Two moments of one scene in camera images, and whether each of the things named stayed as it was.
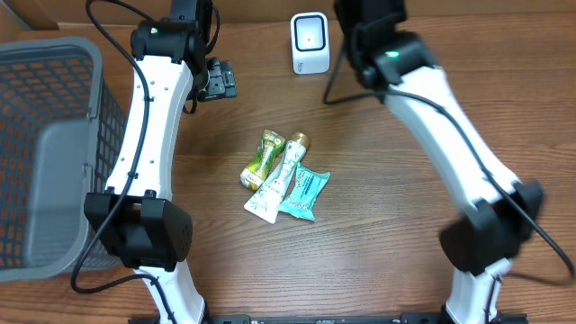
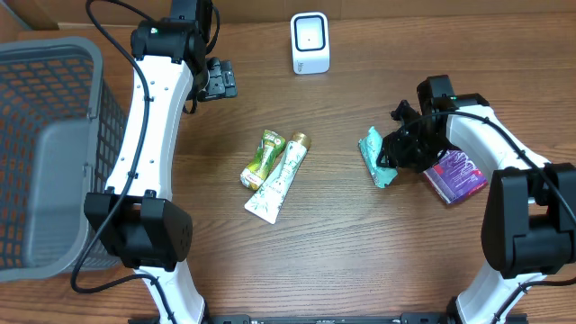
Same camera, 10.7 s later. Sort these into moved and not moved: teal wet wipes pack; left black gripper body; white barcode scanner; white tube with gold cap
Moved: teal wet wipes pack
Not moved: white tube with gold cap; left black gripper body; white barcode scanner
